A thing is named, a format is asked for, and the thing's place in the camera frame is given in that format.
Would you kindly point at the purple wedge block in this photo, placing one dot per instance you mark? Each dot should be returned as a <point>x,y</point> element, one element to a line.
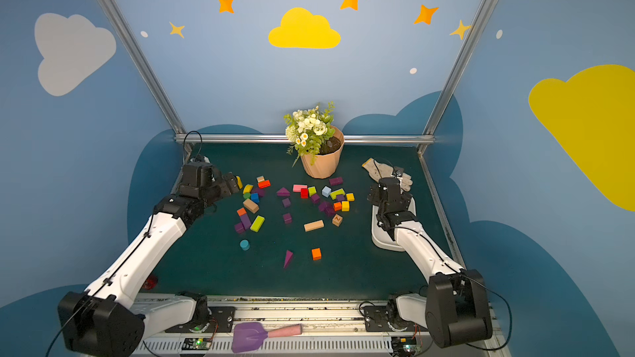
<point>288,257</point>

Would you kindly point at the white knit work glove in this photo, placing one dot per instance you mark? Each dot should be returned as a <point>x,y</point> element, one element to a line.
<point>378,170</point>

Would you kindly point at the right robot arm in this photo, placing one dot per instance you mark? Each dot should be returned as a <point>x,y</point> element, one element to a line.
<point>456,308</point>

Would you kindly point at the pink flower pot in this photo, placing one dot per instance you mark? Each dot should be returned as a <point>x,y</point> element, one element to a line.
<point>324,166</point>

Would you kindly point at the light blue cube block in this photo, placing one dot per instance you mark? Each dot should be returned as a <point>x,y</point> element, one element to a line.
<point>326,191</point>

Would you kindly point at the orange cube block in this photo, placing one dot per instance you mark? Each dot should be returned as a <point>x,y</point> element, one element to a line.
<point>316,254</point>

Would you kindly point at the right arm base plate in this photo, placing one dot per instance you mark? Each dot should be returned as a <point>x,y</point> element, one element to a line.
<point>380,318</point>

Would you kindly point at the lime green long block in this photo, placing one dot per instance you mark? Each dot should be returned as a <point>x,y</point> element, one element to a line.
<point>334,194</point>

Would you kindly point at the purple block by blue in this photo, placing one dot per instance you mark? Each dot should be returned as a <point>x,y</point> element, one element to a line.
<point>260,192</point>

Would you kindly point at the tan wooden block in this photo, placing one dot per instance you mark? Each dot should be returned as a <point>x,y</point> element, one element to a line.
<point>251,206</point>

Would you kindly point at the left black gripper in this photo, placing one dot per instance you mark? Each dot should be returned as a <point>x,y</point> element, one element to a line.
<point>226,183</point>

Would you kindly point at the wooden number cube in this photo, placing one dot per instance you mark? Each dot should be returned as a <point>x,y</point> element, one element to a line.
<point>337,220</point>

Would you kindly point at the teal cylinder block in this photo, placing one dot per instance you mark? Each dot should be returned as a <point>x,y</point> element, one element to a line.
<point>245,245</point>

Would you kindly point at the white green flower bouquet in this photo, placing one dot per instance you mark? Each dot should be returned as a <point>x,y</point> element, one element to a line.
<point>307,131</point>

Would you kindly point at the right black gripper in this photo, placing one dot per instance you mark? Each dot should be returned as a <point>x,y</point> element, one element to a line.
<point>385,187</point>

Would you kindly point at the lime green bar block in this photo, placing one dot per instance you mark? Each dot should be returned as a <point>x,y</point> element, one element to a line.
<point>257,224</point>

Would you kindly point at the purple long block left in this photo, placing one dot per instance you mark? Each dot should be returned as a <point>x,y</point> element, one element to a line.
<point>245,221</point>

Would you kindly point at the pale wooden long block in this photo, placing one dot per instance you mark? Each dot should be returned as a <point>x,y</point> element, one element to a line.
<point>312,226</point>

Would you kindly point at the red rectangular block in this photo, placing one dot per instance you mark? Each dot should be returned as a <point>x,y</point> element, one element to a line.
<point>264,184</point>

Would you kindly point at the purple pink toy shovel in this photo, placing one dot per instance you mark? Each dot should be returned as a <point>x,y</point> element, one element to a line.
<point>250,336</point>

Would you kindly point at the purple triangle prism block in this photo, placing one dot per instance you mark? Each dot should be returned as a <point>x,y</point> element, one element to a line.
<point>283,193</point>

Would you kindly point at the white storage bin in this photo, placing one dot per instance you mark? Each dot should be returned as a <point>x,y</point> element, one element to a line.
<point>384,238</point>

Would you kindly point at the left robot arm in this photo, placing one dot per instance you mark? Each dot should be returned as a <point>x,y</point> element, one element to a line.
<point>100,321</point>

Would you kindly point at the pink rectangular block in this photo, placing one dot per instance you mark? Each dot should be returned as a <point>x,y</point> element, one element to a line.
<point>297,188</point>

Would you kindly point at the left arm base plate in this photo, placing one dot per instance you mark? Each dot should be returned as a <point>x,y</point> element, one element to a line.
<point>216,320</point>

